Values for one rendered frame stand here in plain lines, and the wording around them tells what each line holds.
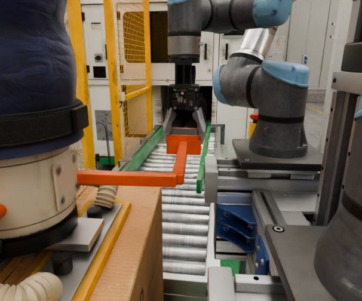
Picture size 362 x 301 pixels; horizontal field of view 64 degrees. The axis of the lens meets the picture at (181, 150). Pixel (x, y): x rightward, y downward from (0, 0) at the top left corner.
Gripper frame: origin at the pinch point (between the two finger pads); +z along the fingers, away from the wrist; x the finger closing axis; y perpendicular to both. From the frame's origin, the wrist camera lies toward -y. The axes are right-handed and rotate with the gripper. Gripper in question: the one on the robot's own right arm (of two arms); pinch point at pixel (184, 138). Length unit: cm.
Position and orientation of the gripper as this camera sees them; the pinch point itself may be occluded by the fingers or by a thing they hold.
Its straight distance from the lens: 74.3
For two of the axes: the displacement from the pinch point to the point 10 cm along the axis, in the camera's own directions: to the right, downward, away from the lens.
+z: 0.0, 9.6, 2.9
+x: 10.0, 0.2, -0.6
